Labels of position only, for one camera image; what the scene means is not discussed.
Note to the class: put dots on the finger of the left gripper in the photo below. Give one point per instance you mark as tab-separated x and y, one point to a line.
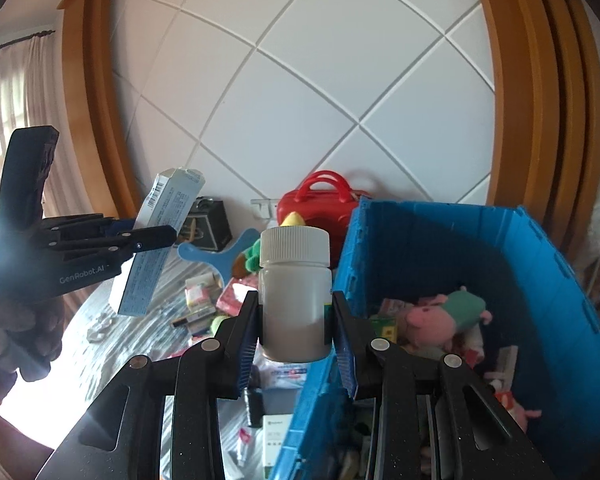
134	242
114	227

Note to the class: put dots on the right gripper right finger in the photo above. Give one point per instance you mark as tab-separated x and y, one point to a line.
432	419

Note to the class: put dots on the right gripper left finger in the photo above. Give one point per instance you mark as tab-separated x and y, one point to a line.
119	436

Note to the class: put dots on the blue white medicine box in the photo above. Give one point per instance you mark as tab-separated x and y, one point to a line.
167	204

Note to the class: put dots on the blue plastic hand fan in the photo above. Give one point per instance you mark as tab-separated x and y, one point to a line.
221	262

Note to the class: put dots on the white green medicine box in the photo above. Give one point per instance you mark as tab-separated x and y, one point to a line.
274	432

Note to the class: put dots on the white plastic pill bottle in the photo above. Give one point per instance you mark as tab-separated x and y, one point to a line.
295	291

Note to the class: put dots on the left gloved hand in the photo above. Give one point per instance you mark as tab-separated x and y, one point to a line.
30	336

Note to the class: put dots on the black gift box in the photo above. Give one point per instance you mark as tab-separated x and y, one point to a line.
206	225

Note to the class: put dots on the striped blue table cloth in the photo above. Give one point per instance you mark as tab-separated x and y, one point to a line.
98	341

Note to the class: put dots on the pink tissue pack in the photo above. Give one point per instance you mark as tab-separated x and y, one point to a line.
234	294

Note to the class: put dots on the green yellow duck plush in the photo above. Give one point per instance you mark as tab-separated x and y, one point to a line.
248	261

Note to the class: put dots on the pink pig plush in crate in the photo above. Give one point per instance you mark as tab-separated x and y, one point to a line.
435	321

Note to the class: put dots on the blue plastic storage crate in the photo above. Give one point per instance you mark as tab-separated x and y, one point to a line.
469	335

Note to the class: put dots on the beige window curtain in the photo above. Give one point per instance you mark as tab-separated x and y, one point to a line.
32	94

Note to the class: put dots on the red toy suitcase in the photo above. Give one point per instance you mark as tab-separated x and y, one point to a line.
324	200

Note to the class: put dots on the white wall socket panel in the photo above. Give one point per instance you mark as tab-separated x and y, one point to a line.
264	208

